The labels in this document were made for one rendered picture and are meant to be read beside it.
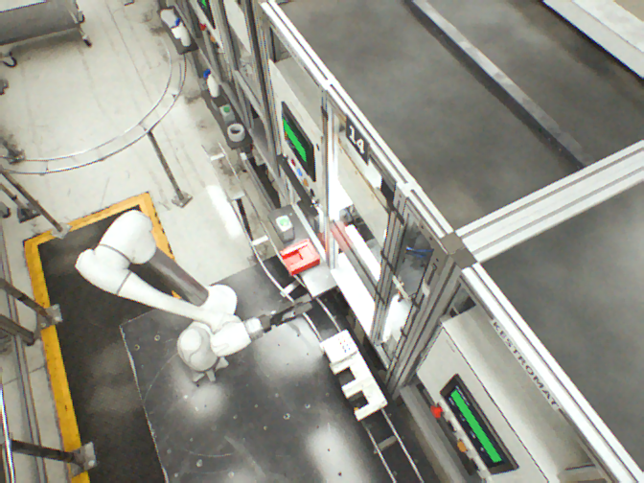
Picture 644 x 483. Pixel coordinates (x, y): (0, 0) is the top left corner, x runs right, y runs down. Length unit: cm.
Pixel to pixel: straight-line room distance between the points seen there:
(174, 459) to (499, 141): 187
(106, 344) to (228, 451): 141
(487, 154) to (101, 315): 283
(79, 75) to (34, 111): 55
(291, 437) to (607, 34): 192
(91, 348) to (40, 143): 203
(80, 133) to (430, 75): 364
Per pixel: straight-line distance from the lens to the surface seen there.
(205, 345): 217
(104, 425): 325
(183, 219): 367
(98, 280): 186
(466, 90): 141
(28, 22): 562
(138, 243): 190
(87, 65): 528
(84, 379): 338
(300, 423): 227
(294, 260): 227
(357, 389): 209
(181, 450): 235
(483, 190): 119
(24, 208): 420
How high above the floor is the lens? 292
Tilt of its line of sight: 60 degrees down
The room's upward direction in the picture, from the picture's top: 3 degrees counter-clockwise
